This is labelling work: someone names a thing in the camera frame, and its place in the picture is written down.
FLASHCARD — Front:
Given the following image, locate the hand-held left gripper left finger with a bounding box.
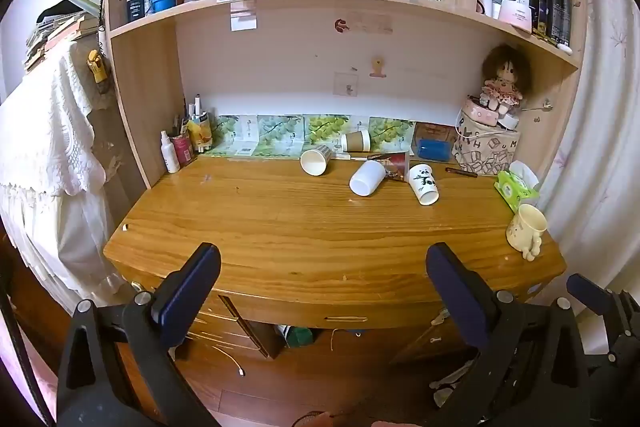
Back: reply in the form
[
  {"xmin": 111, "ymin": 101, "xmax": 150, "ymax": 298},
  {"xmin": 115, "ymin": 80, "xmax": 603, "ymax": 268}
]
[{"xmin": 55, "ymin": 243, "xmax": 222, "ymax": 427}]

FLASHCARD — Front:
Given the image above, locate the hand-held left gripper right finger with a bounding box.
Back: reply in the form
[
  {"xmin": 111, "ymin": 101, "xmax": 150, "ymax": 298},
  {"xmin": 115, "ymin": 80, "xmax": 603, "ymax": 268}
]
[{"xmin": 425, "ymin": 243, "xmax": 592, "ymax": 427}]

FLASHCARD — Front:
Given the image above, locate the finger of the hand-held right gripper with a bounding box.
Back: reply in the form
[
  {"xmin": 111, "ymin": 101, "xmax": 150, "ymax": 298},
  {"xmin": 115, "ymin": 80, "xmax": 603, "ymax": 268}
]
[{"xmin": 566, "ymin": 273, "xmax": 640, "ymax": 360}]

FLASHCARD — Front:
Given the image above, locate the panda print white cup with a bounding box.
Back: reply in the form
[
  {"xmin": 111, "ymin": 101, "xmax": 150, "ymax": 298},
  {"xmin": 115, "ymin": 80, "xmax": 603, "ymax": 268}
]
[{"xmin": 408, "ymin": 164, "xmax": 440, "ymax": 206}]

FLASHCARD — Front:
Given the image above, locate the dark red paper cup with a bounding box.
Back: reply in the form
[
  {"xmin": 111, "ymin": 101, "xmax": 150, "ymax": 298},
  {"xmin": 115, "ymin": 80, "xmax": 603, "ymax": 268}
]
[{"xmin": 367, "ymin": 152, "xmax": 411, "ymax": 183}]

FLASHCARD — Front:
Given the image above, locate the plain white cup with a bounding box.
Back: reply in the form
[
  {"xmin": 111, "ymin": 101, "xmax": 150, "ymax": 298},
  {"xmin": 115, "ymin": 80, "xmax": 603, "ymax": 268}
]
[{"xmin": 349, "ymin": 160, "xmax": 387, "ymax": 197}]

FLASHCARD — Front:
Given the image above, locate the brown sleeve paper cup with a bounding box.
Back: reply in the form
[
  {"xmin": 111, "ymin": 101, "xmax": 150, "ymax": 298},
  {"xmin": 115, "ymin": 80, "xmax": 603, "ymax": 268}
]
[{"xmin": 341, "ymin": 129, "xmax": 371, "ymax": 153}]

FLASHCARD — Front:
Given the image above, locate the grey striped paper cup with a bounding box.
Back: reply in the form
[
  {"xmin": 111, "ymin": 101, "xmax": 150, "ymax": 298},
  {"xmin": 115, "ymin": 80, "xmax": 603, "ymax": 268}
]
[{"xmin": 300, "ymin": 144, "xmax": 334, "ymax": 177}]

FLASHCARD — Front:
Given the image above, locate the cream mug with feet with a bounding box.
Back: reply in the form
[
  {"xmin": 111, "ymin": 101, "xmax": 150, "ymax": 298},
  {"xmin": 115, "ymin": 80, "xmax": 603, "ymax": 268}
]
[{"xmin": 506, "ymin": 203, "xmax": 549, "ymax": 261}]

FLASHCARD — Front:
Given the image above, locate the green tissue pack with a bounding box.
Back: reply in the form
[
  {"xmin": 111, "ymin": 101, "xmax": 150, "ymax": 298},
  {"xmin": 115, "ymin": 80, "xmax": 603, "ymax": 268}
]
[{"xmin": 494, "ymin": 160, "xmax": 541, "ymax": 212}]

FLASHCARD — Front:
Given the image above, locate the wooden desk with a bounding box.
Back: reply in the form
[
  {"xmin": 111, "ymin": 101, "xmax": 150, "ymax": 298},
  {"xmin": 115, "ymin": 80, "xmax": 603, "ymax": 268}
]
[{"xmin": 102, "ymin": 151, "xmax": 569, "ymax": 373}]

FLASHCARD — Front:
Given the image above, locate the white spray bottle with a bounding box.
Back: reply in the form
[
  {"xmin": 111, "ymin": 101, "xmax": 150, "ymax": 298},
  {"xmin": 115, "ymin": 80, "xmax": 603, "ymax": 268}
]
[{"xmin": 160, "ymin": 130, "xmax": 181, "ymax": 174}]

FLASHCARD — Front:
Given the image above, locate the red pen holder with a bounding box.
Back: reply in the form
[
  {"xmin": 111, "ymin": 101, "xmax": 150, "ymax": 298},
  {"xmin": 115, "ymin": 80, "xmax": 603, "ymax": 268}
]
[{"xmin": 170, "ymin": 132, "xmax": 195, "ymax": 167}]

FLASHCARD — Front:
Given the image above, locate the blue plastic box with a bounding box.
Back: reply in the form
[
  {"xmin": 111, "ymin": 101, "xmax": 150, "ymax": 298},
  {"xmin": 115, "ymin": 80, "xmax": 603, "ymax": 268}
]
[{"xmin": 417, "ymin": 138, "xmax": 454, "ymax": 160}]

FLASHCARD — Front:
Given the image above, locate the letter print storage box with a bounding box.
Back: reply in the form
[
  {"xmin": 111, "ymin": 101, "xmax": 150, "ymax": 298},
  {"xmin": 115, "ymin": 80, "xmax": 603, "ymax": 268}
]
[{"xmin": 452, "ymin": 126, "xmax": 522, "ymax": 176}]

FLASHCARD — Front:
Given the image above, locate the pen holder with pens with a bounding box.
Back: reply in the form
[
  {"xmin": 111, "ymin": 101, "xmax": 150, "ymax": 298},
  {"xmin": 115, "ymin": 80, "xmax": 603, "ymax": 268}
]
[{"xmin": 187, "ymin": 112, "xmax": 215, "ymax": 153}]

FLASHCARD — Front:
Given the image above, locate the leaf print paper sheet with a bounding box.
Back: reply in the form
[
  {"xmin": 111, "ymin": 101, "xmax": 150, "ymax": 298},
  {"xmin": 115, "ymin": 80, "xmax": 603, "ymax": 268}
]
[
  {"xmin": 206, "ymin": 114, "xmax": 261, "ymax": 158},
  {"xmin": 255, "ymin": 114, "xmax": 307, "ymax": 158},
  {"xmin": 302, "ymin": 114, "xmax": 371, "ymax": 148},
  {"xmin": 369, "ymin": 117, "xmax": 416, "ymax": 156}
]

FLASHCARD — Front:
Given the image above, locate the brown cardboard box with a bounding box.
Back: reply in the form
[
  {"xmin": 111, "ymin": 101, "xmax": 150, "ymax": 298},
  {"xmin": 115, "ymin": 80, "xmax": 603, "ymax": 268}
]
[{"xmin": 412, "ymin": 122, "xmax": 460, "ymax": 144}]

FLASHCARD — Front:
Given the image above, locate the white curtain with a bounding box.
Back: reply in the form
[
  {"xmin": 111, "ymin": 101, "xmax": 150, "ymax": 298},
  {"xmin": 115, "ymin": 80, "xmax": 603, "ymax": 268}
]
[{"xmin": 537, "ymin": 0, "xmax": 640, "ymax": 358}]

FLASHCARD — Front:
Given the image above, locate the pink round box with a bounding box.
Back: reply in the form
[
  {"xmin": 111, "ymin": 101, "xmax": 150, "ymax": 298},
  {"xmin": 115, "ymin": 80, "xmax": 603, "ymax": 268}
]
[{"xmin": 461, "ymin": 95, "xmax": 501, "ymax": 127}]

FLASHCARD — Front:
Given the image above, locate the white lace cloth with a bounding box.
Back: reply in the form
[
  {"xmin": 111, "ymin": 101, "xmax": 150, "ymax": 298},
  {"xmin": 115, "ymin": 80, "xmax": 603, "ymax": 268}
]
[{"xmin": 0, "ymin": 38, "xmax": 128, "ymax": 308}]

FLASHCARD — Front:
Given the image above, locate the brown hair rag doll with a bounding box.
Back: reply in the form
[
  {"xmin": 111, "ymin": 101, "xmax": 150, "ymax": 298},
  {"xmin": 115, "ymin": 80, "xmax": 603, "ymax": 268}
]
[{"xmin": 479, "ymin": 44, "xmax": 532, "ymax": 111}]

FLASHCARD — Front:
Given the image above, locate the wooden bookshelf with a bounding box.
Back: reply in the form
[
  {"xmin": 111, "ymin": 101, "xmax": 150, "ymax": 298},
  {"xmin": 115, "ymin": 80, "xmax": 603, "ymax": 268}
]
[{"xmin": 102, "ymin": 0, "xmax": 590, "ymax": 188}]

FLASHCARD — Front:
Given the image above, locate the yellow hanging toy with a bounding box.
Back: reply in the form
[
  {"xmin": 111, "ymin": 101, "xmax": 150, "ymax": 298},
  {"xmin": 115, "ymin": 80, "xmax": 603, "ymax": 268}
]
[{"xmin": 86, "ymin": 50, "xmax": 110, "ymax": 94}]

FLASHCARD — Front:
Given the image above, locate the pink white box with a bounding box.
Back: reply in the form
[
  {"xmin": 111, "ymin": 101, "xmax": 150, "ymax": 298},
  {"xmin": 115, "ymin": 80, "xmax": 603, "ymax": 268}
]
[{"xmin": 497, "ymin": 0, "xmax": 534, "ymax": 34}]

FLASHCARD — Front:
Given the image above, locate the stack of old books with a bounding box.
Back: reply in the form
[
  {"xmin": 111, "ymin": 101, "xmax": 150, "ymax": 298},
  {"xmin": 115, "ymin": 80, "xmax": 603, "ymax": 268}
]
[{"xmin": 24, "ymin": 8, "xmax": 102, "ymax": 74}]

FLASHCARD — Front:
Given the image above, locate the dark bottle white cap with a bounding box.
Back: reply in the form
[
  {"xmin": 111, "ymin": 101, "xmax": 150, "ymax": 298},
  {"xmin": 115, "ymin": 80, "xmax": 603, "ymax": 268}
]
[{"xmin": 124, "ymin": 0, "xmax": 147, "ymax": 24}]

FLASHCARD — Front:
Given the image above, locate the white cable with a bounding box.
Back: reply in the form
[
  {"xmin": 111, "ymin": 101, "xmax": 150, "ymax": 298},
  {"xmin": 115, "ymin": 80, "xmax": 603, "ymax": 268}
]
[{"xmin": 214, "ymin": 343, "xmax": 247, "ymax": 378}]

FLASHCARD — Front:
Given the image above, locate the clear wall hook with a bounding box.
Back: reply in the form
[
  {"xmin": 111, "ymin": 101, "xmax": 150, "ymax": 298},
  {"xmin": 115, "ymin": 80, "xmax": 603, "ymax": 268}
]
[{"xmin": 333, "ymin": 71, "xmax": 360, "ymax": 97}]

